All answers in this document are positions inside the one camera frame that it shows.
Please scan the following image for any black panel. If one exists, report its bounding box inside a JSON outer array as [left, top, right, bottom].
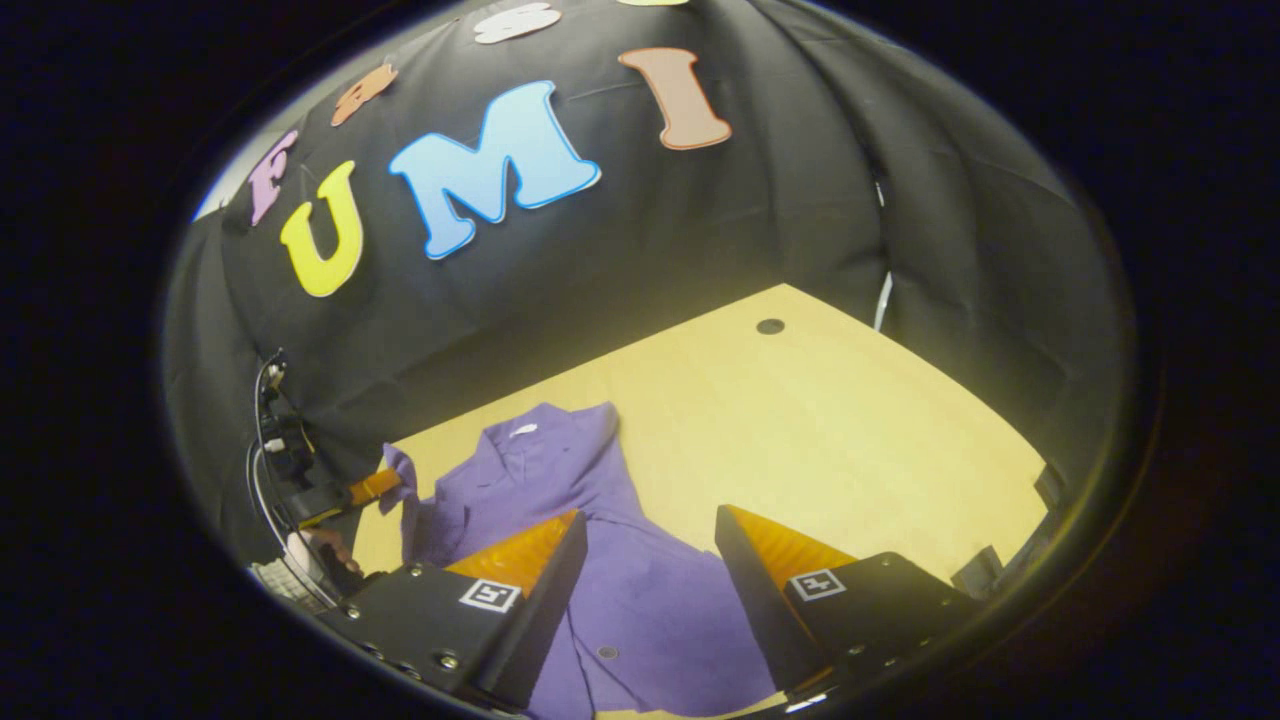
[[1033, 460, 1068, 513]]

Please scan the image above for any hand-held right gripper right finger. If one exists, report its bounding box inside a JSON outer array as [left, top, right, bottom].
[[714, 503, 986, 701]]

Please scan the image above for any purple button shirt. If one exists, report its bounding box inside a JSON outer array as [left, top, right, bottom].
[[380, 402, 783, 720]]

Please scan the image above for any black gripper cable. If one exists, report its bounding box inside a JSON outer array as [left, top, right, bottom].
[[246, 440, 333, 607]]

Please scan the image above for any black block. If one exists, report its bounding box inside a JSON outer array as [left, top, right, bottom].
[[948, 544, 1003, 601]]

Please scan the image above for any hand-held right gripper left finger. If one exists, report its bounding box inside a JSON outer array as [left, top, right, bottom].
[[320, 510, 589, 713]]

